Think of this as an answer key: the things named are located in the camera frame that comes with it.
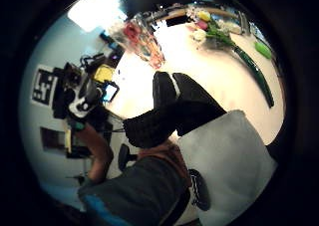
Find green leafy stems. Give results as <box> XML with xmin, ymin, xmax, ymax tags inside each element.
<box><xmin>205</xmin><ymin>20</ymin><xmax>237</xmax><ymax>49</ymax></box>

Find yellow box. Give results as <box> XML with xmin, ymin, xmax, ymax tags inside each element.
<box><xmin>93</xmin><ymin>64</ymin><xmax>116</xmax><ymax>85</ymax></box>

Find pink flower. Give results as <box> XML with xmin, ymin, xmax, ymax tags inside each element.
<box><xmin>194</xmin><ymin>20</ymin><xmax>209</xmax><ymax>31</ymax></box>

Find red flower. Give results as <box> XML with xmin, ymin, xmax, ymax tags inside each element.
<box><xmin>123</xmin><ymin>22</ymin><xmax>142</xmax><ymax>41</ymax></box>

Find small black box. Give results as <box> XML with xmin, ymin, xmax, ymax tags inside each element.
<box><xmin>164</xmin><ymin>15</ymin><xmax>189</xmax><ymax>28</ymax></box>

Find black monitor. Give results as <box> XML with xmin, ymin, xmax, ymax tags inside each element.
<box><xmin>119</xmin><ymin>0</ymin><xmax>203</xmax><ymax>19</ymax></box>

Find dark wall picture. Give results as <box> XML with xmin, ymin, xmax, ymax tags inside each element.
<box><xmin>39</xmin><ymin>125</ymin><xmax>67</xmax><ymax>152</ymax></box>

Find person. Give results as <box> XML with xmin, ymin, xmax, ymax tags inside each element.
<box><xmin>77</xmin><ymin>141</ymin><xmax>193</xmax><ymax>226</ymax></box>

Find clear glass vase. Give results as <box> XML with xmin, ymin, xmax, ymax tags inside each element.
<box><xmin>109</xmin><ymin>14</ymin><xmax>166</xmax><ymax>70</ymax></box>

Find white cube with black markers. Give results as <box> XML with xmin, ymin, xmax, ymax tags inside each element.
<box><xmin>31</xmin><ymin>64</ymin><xmax>68</xmax><ymax>119</ymax></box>

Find black tablet with lit screen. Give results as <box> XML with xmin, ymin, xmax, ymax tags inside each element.
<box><xmin>101</xmin><ymin>81</ymin><xmax>121</xmax><ymax>105</ymax></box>

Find white flower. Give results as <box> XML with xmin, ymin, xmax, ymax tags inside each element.
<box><xmin>192</xmin><ymin>29</ymin><xmax>207</xmax><ymax>43</ymax></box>

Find black office chair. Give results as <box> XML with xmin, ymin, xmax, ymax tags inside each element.
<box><xmin>117</xmin><ymin>143</ymin><xmax>139</xmax><ymax>172</ymax></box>

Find light green leaf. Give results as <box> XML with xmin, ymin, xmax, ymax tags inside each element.
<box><xmin>254</xmin><ymin>40</ymin><xmax>273</xmax><ymax>60</ymax></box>

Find yellow flower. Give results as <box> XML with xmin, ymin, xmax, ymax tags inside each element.
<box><xmin>196</xmin><ymin>10</ymin><xmax>212</xmax><ymax>23</ymax></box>

